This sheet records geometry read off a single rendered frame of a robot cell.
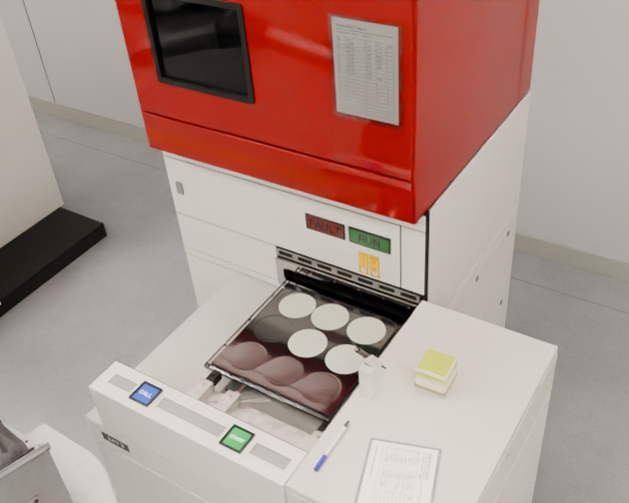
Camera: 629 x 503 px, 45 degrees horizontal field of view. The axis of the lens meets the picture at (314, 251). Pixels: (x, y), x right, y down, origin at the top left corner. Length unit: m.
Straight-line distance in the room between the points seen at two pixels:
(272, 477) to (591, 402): 1.71
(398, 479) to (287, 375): 0.43
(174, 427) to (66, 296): 2.06
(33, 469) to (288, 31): 1.03
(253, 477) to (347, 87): 0.83
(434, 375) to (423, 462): 0.19
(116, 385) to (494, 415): 0.86
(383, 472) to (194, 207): 1.03
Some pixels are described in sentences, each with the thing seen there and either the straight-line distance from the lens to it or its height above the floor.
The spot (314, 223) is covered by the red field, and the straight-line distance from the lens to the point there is 1.98.
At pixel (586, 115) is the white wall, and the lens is 3.24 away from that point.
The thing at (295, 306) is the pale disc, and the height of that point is 0.90.
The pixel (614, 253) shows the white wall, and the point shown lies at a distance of 3.54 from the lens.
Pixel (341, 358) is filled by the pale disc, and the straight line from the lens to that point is 1.89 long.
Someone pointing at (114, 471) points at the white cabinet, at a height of 0.62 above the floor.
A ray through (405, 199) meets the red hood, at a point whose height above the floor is 1.29.
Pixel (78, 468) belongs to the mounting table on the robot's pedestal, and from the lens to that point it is 1.92.
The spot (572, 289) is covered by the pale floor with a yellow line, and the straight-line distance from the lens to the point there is 3.51.
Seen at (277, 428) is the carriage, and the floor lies 0.88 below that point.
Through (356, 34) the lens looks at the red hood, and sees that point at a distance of 1.58.
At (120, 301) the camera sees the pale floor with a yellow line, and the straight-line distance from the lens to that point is 3.60.
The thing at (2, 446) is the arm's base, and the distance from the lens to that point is 1.70.
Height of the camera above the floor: 2.26
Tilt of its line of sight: 38 degrees down
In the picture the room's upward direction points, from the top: 5 degrees counter-clockwise
